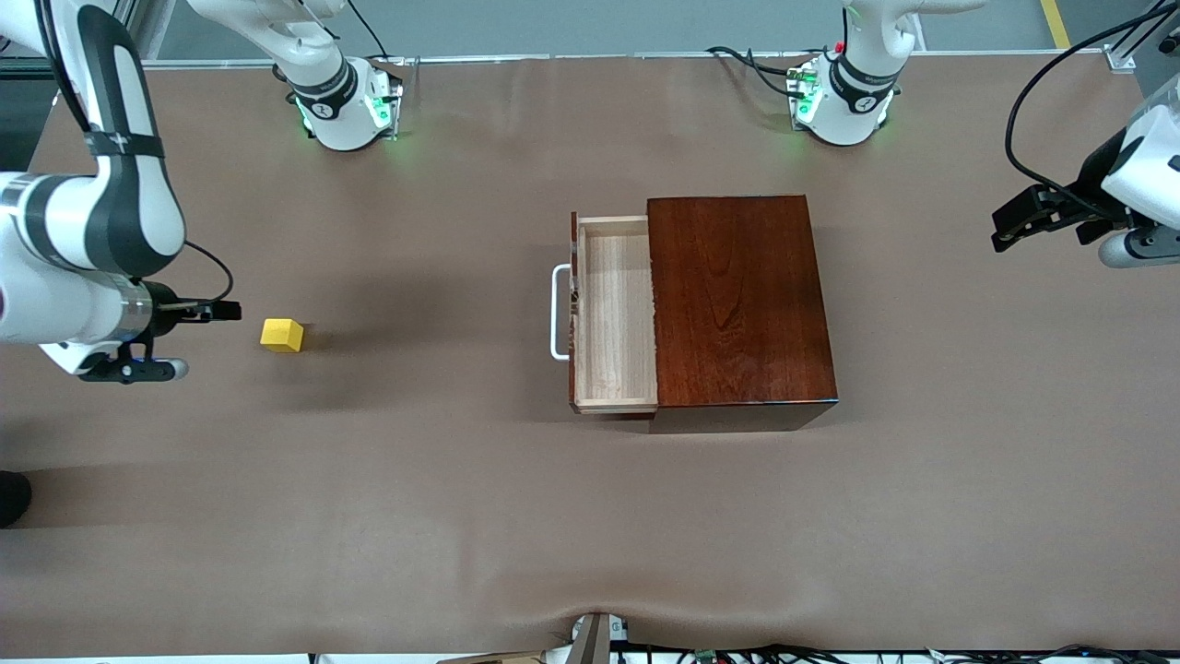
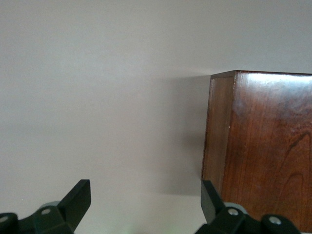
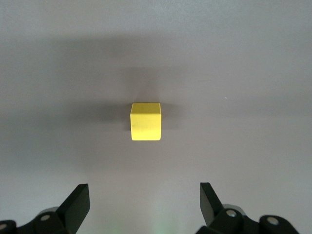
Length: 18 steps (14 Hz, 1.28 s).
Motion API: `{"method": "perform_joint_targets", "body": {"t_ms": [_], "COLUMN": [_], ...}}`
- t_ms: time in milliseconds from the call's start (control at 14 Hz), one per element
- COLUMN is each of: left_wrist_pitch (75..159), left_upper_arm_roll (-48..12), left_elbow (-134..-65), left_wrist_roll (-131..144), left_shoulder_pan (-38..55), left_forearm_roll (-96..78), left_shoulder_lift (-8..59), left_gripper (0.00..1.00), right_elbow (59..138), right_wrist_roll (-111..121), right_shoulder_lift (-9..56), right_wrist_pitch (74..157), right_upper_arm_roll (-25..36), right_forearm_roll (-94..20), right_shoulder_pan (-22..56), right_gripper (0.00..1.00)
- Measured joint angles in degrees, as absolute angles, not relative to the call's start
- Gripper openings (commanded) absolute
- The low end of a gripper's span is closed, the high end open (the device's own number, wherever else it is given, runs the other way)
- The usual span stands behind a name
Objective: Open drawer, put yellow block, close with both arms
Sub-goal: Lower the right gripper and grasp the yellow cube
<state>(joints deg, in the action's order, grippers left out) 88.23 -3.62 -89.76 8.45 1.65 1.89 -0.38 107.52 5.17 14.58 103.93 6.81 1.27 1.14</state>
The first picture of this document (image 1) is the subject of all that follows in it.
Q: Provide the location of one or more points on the aluminium frame post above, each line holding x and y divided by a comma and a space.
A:
1120, 57
147, 23

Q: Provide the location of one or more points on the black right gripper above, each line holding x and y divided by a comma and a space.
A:
165, 310

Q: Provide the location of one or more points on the black round object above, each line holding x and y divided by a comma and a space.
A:
11, 498

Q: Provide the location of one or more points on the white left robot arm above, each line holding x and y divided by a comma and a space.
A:
848, 120

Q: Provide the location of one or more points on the yellow floor tape strip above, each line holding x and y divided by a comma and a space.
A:
1058, 26

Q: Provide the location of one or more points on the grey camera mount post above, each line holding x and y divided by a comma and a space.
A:
590, 641

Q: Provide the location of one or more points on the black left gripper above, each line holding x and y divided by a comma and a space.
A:
1091, 187

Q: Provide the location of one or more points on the yellow wooden block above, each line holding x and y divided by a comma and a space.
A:
281, 334

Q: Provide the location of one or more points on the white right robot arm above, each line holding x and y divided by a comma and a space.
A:
55, 277

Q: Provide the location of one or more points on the dark brown wooden cabinet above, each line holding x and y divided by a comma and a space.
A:
737, 304

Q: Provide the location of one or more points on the brown table cover sheet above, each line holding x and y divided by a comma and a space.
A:
369, 480

